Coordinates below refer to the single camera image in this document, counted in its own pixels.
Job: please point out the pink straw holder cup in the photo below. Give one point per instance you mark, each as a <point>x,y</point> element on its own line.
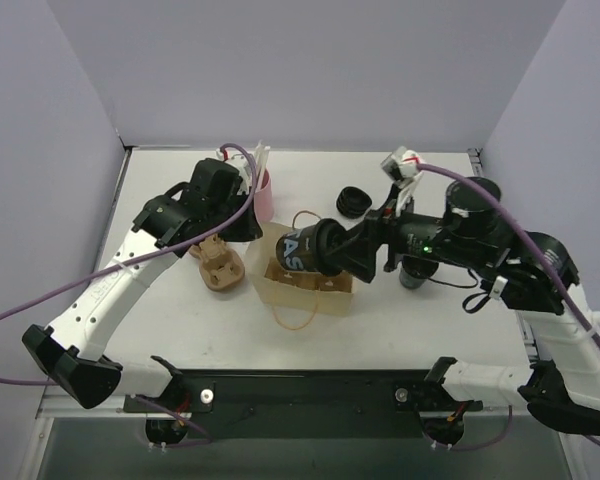
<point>263,200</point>

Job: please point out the stack of black lids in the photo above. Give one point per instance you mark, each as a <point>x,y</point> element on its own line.
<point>352,202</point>

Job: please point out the dark translucent coffee cup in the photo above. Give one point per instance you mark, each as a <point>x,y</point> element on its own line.
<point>301,250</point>

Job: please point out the brown paper bag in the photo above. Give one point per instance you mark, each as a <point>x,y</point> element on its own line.
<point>279,288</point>

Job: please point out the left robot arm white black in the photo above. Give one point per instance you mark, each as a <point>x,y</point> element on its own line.
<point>70,350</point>

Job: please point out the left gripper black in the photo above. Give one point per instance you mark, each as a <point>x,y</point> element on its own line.
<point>247,226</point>

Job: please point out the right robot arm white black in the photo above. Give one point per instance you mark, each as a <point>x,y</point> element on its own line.
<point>531,273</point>

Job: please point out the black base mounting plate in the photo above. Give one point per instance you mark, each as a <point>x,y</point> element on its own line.
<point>310,404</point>

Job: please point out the white paper straw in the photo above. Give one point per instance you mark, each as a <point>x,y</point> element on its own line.
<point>257,153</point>
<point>264,158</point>

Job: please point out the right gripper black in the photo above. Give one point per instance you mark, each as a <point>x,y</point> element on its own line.
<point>383,240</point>

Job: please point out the brown cardboard cup carrier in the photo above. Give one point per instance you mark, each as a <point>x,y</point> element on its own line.
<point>309,281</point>

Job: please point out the black cup lid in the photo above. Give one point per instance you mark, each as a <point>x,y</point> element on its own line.
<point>327,237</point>

